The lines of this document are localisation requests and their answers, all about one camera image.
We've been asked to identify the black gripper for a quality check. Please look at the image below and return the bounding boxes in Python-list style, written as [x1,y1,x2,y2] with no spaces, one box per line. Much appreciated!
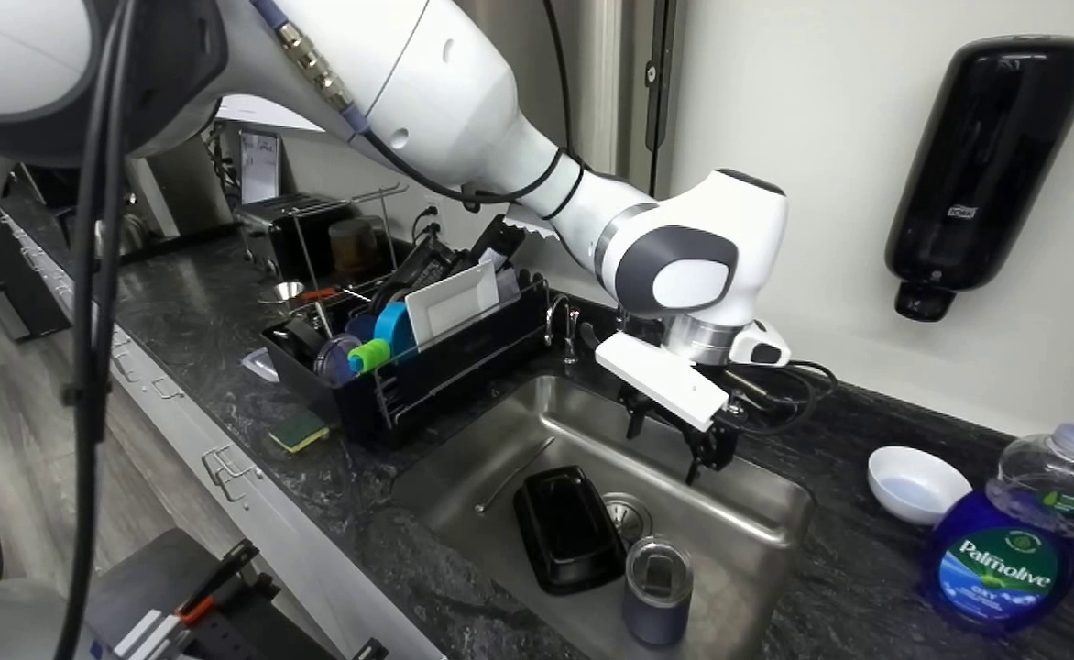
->
[619,366,805,483]

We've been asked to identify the clear travel mug lid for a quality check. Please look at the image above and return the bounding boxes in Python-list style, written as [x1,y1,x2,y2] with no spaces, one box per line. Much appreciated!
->
[626,537,692,602]

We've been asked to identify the dark blue travel mug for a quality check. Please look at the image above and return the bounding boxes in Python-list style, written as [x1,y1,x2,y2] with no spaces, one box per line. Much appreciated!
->
[622,568,692,650]

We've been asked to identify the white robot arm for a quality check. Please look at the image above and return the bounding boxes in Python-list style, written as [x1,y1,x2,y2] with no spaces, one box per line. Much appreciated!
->
[0,0,786,660]

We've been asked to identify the black Tupperware container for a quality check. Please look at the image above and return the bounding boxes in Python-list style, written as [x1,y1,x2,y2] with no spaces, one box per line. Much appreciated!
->
[512,464,622,593]

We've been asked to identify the blue lid in rack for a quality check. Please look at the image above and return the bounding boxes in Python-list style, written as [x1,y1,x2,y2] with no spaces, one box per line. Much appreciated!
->
[374,301,415,360]

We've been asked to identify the stainless steel sink basin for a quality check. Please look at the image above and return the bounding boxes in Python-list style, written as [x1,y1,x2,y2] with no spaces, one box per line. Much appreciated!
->
[403,373,812,660]

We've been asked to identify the chrome sink faucet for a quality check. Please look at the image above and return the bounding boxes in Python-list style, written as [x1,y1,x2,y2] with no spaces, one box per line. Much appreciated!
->
[541,295,626,366]

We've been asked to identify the small white bowl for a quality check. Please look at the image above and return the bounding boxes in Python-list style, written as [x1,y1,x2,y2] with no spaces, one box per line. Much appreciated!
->
[866,442,972,524]

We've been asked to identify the white rectangular container in rack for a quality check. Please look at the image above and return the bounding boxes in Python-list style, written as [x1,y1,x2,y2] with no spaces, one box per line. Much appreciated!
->
[403,265,499,348]

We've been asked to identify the blue Palmolive dish soap bottle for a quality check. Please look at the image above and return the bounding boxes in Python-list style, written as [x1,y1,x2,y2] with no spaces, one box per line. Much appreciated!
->
[918,422,1074,635]

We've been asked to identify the black dish drying rack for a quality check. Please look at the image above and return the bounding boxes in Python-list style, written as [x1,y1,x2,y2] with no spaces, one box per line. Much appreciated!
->
[264,226,547,446]

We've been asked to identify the green bottle cap in rack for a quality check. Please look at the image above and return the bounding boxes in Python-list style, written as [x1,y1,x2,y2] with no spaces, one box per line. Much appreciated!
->
[349,336,392,373]

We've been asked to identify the steel paper towel dispenser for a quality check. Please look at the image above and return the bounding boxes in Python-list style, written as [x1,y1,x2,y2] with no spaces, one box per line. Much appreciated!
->
[453,0,681,189]

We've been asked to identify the green yellow sponge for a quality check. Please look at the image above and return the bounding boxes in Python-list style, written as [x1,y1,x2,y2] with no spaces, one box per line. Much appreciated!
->
[268,410,330,455]

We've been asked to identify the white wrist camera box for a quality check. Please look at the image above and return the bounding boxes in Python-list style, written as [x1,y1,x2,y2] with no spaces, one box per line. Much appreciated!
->
[593,329,725,432]

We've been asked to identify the black wall soap dispenser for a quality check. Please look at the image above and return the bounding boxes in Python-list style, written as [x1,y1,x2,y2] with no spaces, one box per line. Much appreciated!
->
[882,36,1074,322]

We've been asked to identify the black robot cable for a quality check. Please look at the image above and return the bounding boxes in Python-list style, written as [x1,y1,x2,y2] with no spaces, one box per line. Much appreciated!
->
[51,0,141,660]

